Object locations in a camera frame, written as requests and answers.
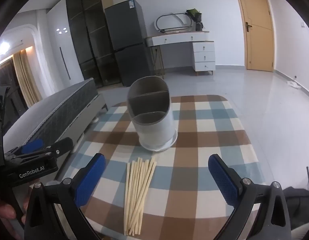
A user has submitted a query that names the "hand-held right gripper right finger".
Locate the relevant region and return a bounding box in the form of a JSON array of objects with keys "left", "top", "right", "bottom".
[{"left": 208, "top": 154, "right": 292, "bottom": 240}]

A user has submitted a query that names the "grey bed frame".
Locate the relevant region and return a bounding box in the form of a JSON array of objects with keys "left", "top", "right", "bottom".
[{"left": 57, "top": 94, "right": 108, "bottom": 153}]

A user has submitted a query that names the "checkered tablecloth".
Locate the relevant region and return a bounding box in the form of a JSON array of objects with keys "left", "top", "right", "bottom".
[{"left": 53, "top": 94, "right": 266, "bottom": 240}]

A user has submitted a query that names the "dark grey refrigerator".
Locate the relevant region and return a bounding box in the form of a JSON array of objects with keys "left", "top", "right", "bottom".
[{"left": 104, "top": 0, "right": 155, "bottom": 87}]

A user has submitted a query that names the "white desk with drawers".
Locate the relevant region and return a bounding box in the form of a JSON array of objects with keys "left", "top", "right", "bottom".
[{"left": 145, "top": 31, "right": 216, "bottom": 76}]

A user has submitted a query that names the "oval mirror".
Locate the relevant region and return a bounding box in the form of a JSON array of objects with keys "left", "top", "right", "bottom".
[{"left": 154, "top": 12, "right": 196, "bottom": 33}]

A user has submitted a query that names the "black stand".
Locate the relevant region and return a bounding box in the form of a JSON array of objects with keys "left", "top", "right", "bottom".
[{"left": 0, "top": 85, "right": 11, "bottom": 121}]

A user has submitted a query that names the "beige curtain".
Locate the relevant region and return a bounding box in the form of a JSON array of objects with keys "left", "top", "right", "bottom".
[{"left": 13, "top": 51, "right": 42, "bottom": 108}]

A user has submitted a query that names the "white wardrobe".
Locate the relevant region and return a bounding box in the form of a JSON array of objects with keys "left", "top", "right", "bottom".
[{"left": 36, "top": 4, "right": 86, "bottom": 98}]

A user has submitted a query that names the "green plant in black pot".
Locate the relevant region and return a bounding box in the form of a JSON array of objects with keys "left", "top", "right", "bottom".
[{"left": 186, "top": 9, "right": 203, "bottom": 22}]

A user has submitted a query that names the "dark glass cabinet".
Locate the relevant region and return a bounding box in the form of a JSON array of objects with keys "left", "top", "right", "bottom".
[{"left": 66, "top": 0, "right": 120, "bottom": 88}]

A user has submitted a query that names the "bundle of wooden chopsticks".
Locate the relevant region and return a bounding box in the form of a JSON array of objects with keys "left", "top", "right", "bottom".
[{"left": 124, "top": 157, "right": 157, "bottom": 236}]

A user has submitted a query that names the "tan wooden door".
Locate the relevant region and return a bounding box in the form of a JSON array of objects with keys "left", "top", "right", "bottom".
[{"left": 232, "top": 0, "right": 275, "bottom": 72}]

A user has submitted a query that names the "gold metal frame chair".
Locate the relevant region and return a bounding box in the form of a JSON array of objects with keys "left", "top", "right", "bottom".
[{"left": 150, "top": 45, "right": 165, "bottom": 78}]

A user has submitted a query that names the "dark window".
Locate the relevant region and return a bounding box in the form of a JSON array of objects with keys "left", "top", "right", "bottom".
[{"left": 0, "top": 60, "right": 27, "bottom": 110}]

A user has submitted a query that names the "white grey utensil holder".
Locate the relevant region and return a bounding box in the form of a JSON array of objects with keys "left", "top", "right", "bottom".
[{"left": 127, "top": 76, "right": 178, "bottom": 152}]

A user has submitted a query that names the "dark cloth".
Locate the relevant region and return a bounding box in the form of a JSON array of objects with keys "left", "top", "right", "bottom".
[{"left": 282, "top": 186, "right": 309, "bottom": 230}]

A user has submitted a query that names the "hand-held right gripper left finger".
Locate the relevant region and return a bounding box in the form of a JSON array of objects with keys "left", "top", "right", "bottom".
[{"left": 24, "top": 152, "right": 106, "bottom": 240}]

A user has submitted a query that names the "person's left hand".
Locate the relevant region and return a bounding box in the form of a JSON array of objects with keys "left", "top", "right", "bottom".
[{"left": 0, "top": 204, "right": 21, "bottom": 240}]

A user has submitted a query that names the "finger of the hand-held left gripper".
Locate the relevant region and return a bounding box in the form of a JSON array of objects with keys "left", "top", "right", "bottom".
[
  {"left": 4, "top": 139, "right": 44, "bottom": 158},
  {"left": 44, "top": 137, "right": 74, "bottom": 156}
]

